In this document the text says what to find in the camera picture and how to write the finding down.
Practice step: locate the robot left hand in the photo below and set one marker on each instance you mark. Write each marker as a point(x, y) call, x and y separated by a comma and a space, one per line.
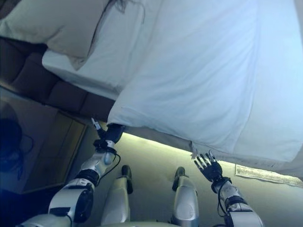
point(112, 134)

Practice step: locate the white duvet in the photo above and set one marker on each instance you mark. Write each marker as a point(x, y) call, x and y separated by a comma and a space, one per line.
point(201, 71)

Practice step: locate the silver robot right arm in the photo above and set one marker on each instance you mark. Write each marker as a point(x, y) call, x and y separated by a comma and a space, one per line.
point(239, 208)

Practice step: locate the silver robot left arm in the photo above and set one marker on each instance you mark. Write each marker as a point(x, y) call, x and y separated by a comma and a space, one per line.
point(71, 198)

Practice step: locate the dark wooden nightstand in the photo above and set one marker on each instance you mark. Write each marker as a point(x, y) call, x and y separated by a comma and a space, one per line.
point(61, 153)

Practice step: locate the silver robot left leg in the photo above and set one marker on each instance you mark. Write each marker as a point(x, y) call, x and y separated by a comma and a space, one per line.
point(116, 201)

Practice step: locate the silver robot leg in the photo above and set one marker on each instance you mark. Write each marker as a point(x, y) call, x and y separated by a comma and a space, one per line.
point(185, 201)
point(116, 201)

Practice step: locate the mattress with white sheet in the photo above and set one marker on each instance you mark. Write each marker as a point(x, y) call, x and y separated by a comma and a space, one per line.
point(113, 47)

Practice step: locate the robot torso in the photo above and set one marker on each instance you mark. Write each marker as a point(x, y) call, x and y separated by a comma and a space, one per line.
point(146, 224)

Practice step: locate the silver robot right leg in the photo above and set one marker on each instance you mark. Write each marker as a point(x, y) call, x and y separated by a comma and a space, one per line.
point(185, 201)

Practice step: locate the black object on nightstand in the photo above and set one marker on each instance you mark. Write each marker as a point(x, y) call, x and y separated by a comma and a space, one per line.
point(11, 132)

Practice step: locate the beige square pillow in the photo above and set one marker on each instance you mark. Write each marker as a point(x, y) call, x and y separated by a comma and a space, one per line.
point(47, 28)

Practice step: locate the grey patterned rug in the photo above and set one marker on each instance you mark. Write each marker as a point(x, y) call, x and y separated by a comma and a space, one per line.
point(267, 175)

